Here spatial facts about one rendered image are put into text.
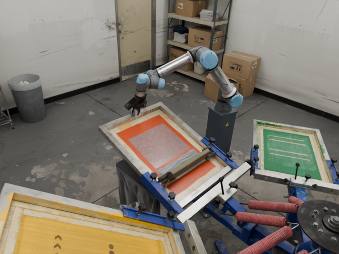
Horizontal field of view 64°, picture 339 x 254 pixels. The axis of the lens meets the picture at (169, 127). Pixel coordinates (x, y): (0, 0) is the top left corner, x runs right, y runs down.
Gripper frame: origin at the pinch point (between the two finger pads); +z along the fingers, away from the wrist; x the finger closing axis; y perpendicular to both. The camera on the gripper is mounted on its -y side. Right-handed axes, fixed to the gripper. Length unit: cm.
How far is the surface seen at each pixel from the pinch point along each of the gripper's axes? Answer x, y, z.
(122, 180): -22, -21, 40
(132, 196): -36, -21, 45
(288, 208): -117, 4, -28
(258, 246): -117, -24, -24
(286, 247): -129, -1, -11
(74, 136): 146, 33, 171
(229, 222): -99, -1, 8
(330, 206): -129, 10, -41
